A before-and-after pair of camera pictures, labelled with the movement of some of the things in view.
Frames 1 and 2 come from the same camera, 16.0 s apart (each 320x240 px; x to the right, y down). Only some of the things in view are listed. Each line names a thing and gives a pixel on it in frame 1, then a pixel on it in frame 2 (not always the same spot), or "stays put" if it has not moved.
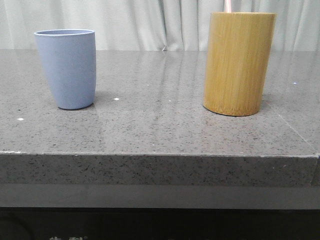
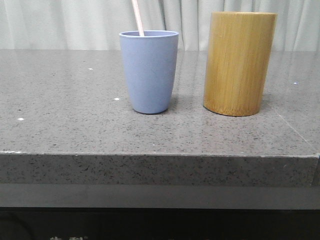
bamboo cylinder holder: [239, 49] stays put
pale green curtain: [152, 25] stays put
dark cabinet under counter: [134, 223] stays put
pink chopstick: [228, 6] to [138, 16]
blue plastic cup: [69, 57] to [150, 60]
